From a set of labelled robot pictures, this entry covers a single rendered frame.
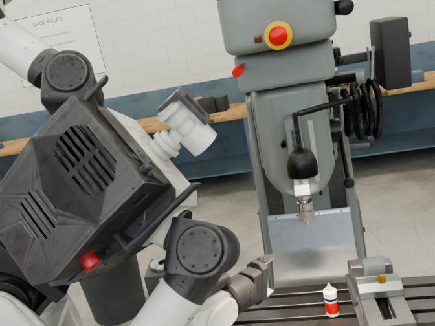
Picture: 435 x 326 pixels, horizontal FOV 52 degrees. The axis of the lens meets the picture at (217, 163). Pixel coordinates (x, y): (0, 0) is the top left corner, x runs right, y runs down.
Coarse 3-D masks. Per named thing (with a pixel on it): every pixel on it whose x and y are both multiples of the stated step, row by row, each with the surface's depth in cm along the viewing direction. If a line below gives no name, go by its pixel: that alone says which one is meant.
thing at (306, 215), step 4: (312, 204) 130; (300, 208) 130; (304, 208) 129; (308, 208) 129; (312, 208) 130; (300, 212) 130; (304, 212) 130; (308, 212) 130; (312, 212) 130; (300, 216) 131; (304, 216) 130; (308, 216) 130; (312, 216) 130; (300, 220) 132; (304, 220) 131; (308, 220) 130; (312, 220) 131
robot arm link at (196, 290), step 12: (228, 240) 78; (228, 264) 80; (168, 276) 80; (180, 276) 79; (216, 276) 80; (180, 288) 78; (192, 288) 78; (204, 288) 79; (192, 300) 79; (204, 300) 81
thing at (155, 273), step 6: (156, 258) 150; (162, 258) 149; (150, 264) 147; (156, 264) 146; (162, 264) 148; (150, 270) 145; (156, 270) 143; (162, 270) 142; (144, 276) 143; (150, 276) 142; (156, 276) 141; (162, 276) 141; (150, 282) 142; (156, 282) 142; (150, 288) 143; (150, 294) 143
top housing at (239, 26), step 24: (216, 0) 100; (240, 0) 95; (264, 0) 94; (288, 0) 94; (312, 0) 93; (240, 24) 97; (264, 24) 96; (288, 24) 95; (312, 24) 94; (336, 24) 98; (240, 48) 99; (264, 48) 98
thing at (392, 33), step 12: (372, 24) 143; (384, 24) 131; (396, 24) 130; (372, 36) 146; (384, 36) 132; (396, 36) 131; (408, 36) 131; (384, 48) 133; (396, 48) 132; (408, 48) 132; (384, 60) 134; (396, 60) 134; (408, 60) 133; (384, 72) 136; (396, 72) 135; (408, 72) 134; (384, 84) 138; (396, 84) 136; (408, 84) 135
